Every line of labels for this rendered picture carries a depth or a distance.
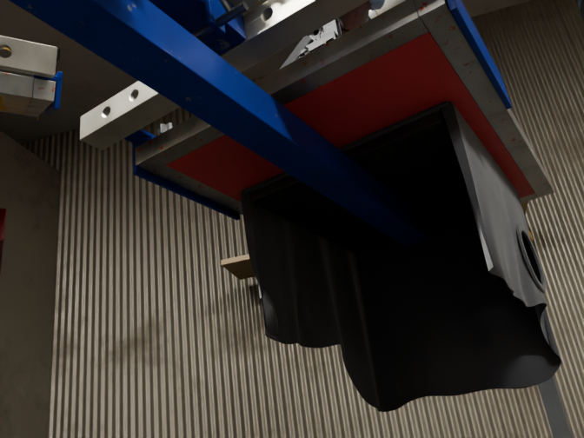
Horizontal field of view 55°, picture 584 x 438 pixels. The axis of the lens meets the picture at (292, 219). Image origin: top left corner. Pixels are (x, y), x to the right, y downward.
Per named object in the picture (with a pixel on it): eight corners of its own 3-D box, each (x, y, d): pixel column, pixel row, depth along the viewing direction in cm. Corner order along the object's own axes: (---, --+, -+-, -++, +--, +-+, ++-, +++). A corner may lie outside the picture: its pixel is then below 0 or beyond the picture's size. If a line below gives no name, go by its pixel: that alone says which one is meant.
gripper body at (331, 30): (337, 54, 101) (328, 4, 106) (297, 76, 105) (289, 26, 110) (357, 75, 107) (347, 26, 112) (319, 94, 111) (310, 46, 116)
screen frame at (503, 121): (344, 262, 163) (341, 249, 165) (554, 192, 136) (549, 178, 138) (135, 165, 101) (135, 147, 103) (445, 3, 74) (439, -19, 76)
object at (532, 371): (381, 414, 136) (350, 248, 153) (580, 378, 115) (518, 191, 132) (374, 414, 133) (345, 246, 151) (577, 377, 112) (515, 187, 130)
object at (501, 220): (524, 352, 120) (480, 201, 135) (567, 342, 116) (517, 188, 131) (454, 322, 84) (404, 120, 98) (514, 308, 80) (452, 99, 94)
